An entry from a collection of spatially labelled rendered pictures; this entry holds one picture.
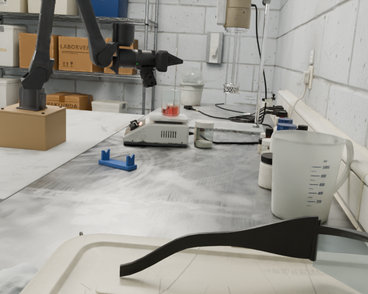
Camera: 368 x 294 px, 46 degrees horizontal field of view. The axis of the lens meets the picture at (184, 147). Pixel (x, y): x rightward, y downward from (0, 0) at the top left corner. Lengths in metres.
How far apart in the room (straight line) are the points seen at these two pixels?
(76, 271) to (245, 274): 0.11
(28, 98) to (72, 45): 2.41
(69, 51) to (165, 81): 0.84
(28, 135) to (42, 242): 0.62
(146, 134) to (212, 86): 2.50
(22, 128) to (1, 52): 2.72
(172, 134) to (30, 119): 0.41
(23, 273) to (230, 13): 1.36
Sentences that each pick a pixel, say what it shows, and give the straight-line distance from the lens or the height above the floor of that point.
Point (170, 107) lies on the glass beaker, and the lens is 1.35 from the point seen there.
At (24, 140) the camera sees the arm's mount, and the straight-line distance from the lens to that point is 1.27.
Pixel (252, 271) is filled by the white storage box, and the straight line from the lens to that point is 0.31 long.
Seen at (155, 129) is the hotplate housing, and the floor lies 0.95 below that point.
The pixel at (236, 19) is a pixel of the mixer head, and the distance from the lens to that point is 1.71.
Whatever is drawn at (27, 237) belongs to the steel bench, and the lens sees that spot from 0.71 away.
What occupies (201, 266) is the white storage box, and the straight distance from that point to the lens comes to 0.31.
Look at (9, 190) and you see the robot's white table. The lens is 0.93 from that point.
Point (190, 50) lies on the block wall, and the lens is 3.80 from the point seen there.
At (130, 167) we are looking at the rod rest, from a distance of 1.05.
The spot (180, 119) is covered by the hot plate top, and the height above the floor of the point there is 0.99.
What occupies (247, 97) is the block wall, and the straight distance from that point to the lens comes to 3.79.
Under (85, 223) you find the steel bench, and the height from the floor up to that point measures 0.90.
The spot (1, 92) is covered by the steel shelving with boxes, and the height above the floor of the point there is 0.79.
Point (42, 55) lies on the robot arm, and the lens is 1.28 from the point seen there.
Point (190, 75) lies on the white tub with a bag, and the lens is 2.42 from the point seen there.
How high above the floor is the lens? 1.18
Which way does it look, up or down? 12 degrees down
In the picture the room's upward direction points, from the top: 3 degrees clockwise
